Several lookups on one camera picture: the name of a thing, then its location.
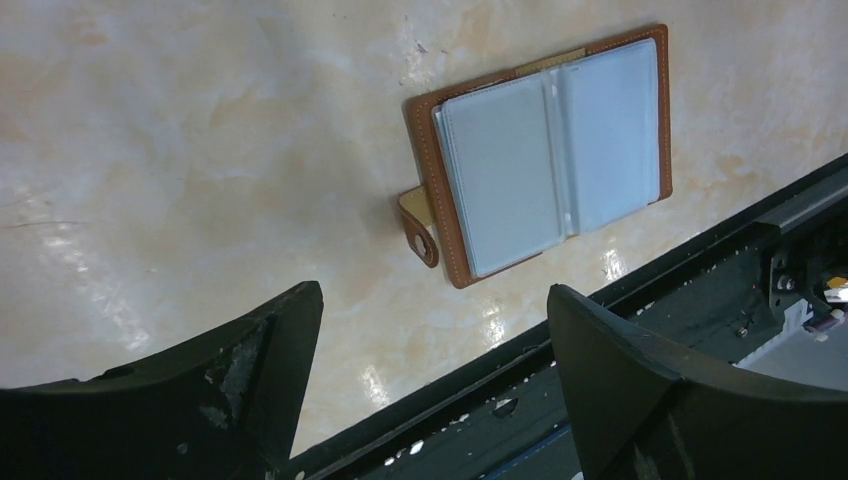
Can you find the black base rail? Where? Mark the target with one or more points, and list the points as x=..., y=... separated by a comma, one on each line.
x=721, y=359

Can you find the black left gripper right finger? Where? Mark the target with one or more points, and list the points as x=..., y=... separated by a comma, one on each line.
x=642, y=406

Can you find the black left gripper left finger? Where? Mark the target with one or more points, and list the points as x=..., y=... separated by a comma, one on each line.
x=222, y=405

